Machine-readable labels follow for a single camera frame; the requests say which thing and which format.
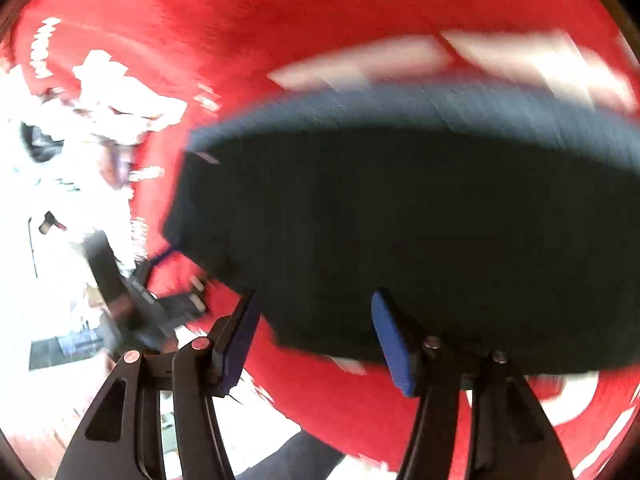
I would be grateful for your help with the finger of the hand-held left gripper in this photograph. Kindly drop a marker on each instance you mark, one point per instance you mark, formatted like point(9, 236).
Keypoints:
point(160, 257)
point(182, 305)

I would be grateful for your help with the red printed blanket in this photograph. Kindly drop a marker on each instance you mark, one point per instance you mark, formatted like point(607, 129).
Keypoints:
point(280, 25)

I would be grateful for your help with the black pants with grey waistband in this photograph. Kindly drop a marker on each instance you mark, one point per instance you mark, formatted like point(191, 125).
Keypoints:
point(400, 240)

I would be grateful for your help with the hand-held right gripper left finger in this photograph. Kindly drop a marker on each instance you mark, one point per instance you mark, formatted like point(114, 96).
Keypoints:
point(239, 345)

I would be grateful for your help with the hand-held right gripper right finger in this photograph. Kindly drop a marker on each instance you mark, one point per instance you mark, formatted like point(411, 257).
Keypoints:
point(392, 345)

